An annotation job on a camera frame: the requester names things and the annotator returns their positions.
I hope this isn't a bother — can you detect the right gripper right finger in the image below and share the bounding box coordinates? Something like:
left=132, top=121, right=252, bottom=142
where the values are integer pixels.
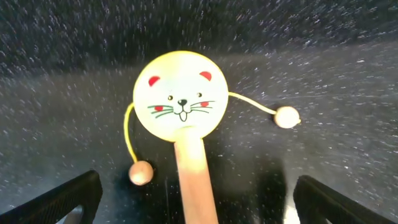
left=292, top=175, right=397, bottom=224

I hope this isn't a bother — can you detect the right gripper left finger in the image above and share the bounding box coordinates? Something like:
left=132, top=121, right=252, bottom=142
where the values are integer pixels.
left=0, top=169, right=104, bottom=224

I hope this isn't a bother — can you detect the cat face rattle drum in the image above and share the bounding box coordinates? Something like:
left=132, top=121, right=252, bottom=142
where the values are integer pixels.
left=123, top=50, right=302, bottom=224

